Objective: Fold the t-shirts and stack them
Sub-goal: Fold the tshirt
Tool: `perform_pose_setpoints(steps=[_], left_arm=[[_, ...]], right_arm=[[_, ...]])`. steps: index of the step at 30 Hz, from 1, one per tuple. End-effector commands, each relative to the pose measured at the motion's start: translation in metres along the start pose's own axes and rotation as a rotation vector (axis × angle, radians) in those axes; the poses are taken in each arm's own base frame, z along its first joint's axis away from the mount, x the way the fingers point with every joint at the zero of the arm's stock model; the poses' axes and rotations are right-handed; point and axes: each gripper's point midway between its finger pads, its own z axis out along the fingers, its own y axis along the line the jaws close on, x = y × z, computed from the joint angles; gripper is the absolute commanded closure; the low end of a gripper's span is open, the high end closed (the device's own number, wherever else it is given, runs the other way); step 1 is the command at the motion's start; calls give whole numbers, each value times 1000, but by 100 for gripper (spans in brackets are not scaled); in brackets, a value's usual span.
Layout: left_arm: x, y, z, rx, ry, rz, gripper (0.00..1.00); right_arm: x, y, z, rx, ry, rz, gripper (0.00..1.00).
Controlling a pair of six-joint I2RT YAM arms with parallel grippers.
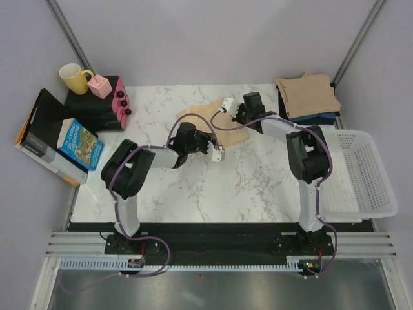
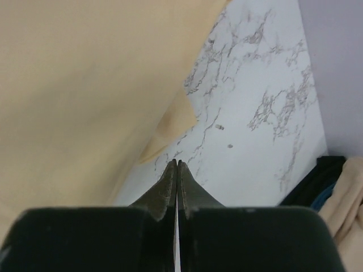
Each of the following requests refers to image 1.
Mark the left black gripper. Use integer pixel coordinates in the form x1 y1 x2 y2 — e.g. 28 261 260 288
186 130 217 156

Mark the cream yellow t shirt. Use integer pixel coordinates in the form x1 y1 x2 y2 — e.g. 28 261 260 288
177 99 248 148

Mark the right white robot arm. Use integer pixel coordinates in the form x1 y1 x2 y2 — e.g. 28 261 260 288
221 92 332 254

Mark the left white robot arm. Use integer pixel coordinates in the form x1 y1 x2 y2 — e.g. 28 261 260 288
101 122 225 254

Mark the folded black t shirt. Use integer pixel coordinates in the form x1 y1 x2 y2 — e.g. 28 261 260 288
276 87 290 121

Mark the folded tan t shirt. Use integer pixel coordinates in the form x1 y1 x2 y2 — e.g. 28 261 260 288
275 73 341 119

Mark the black and pink box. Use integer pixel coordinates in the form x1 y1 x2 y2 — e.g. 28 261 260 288
64 76 132 132

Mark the pink cube block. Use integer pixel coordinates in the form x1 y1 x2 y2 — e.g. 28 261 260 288
88 74 112 99

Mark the blue paperback book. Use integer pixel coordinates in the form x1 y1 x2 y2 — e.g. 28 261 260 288
57 118 105 171

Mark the white plastic basket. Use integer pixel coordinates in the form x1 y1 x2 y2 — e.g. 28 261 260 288
320 129 398 220

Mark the yellow mug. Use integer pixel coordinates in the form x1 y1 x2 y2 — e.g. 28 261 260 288
58 63 94 95

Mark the black orange file folder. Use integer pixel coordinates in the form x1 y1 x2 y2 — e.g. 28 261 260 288
15 88 88 187

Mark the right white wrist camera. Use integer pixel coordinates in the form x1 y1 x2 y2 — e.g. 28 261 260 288
220 97 238 116

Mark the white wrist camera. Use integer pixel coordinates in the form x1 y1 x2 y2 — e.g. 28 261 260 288
209 145 225 162
220 97 238 116

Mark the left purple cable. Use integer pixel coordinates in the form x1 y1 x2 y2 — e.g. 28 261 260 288
108 112 223 242

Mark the purple cable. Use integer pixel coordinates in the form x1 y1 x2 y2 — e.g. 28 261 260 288
108 112 223 242
210 109 338 240

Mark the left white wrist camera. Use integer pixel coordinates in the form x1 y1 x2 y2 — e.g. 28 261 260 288
209 145 225 162

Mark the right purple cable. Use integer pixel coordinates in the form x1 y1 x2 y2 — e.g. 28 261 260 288
210 109 338 240

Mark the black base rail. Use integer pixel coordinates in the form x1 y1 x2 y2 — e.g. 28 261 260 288
67 221 377 267

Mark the right aluminium frame post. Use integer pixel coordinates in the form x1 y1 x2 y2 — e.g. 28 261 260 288
332 0 388 87

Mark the aluminium frame post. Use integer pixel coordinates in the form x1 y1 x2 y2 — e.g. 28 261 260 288
45 0 92 70
332 0 388 87

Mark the left aluminium frame post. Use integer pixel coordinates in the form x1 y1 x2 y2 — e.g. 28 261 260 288
45 0 92 70

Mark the white cable duct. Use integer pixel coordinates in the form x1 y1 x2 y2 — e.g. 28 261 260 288
59 257 308 273

